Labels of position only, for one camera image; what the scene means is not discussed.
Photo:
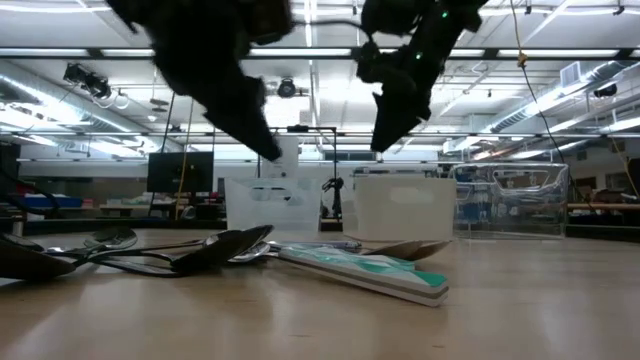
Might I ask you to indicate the frosted translucent plastic bin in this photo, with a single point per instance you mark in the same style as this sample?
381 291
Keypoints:
272 205

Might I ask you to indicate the black ceiling projector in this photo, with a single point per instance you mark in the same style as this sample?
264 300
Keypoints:
87 80

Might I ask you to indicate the wooden workbench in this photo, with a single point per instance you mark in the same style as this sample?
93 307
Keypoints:
600 206

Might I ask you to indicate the black ceiling speaker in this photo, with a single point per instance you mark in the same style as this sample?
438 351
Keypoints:
605 90

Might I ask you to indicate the silver ceiling duct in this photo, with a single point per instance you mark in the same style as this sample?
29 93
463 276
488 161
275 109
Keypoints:
50 100
550 100

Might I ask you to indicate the overhead light bar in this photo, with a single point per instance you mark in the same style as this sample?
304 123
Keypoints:
550 52

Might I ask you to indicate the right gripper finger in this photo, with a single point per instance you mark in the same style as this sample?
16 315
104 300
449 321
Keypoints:
392 125

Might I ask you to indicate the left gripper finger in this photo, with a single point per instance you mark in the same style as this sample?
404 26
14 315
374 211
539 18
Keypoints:
245 130

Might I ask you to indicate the black overhead camera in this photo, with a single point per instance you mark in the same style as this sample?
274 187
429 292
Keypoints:
286 88

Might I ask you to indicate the clear plastic bin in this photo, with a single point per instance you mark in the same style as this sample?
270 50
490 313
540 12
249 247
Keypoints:
510 200

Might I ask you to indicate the white ceiling vent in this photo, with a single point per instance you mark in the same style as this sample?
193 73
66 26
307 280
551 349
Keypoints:
570 74

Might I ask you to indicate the blue storage bin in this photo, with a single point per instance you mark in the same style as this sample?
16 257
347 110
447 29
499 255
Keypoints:
50 201

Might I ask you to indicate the black computer monitor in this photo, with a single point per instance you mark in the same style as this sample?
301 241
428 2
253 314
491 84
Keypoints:
180 172

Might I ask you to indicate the white paper sign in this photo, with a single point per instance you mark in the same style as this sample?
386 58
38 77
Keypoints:
287 160

